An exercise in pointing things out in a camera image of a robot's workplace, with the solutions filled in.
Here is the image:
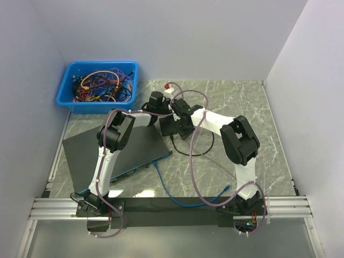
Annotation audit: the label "small black network switch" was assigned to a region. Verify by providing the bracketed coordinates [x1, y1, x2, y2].
[159, 117, 178, 137]

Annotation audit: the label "black cable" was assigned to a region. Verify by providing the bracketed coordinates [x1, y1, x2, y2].
[169, 131, 215, 156]

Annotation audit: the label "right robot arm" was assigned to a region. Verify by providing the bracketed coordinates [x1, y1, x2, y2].
[171, 99, 260, 214]

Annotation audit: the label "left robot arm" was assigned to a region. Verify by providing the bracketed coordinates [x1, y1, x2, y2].
[84, 91, 171, 216]

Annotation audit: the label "blue plastic bin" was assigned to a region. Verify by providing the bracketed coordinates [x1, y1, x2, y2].
[56, 61, 139, 114]

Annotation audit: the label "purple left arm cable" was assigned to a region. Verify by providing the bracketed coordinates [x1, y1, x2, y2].
[95, 82, 184, 239]

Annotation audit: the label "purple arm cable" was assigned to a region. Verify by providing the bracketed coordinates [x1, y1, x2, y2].
[95, 82, 184, 239]
[174, 89, 267, 236]

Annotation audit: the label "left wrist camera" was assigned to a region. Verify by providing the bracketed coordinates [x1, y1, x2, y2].
[164, 84, 175, 95]

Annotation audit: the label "tangled cables in bin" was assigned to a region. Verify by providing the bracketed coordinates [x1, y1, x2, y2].
[70, 67, 134, 103]

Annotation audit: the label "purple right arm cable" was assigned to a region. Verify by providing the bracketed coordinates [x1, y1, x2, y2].
[174, 89, 267, 236]

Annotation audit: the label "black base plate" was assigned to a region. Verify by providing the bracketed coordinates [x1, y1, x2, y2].
[76, 197, 267, 232]

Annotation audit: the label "aluminium rail frame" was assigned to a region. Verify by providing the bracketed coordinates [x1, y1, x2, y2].
[16, 110, 323, 258]

